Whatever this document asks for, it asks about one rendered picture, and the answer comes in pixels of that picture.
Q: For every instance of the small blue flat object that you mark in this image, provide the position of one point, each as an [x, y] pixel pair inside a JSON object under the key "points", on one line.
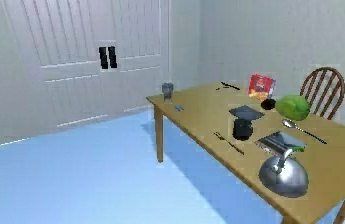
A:
{"points": [[179, 108]]}

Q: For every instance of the grey drinking glass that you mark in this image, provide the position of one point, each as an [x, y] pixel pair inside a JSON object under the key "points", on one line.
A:
{"points": [[167, 91]]}

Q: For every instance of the thin black utensil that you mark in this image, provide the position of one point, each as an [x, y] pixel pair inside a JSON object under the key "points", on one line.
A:
{"points": [[228, 143]]}

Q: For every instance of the black square-topped object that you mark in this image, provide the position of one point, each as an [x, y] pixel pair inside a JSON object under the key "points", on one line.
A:
{"points": [[243, 125]]}

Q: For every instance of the red cereal box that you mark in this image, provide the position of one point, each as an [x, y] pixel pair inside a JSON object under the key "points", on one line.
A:
{"points": [[261, 86]]}

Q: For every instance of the small black bowl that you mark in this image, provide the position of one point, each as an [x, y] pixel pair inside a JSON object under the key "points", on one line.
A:
{"points": [[268, 104]]}

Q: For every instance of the white panelled double door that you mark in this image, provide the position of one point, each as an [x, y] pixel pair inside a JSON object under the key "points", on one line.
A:
{"points": [[70, 50]]}

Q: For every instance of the green round lettuce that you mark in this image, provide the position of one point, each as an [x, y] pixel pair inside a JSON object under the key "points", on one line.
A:
{"points": [[292, 107]]}

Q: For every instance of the brown wooden chair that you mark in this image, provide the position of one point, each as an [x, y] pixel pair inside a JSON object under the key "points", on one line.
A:
{"points": [[325, 88]]}

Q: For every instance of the wooden table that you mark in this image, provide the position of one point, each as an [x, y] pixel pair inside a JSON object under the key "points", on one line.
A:
{"points": [[330, 160]]}

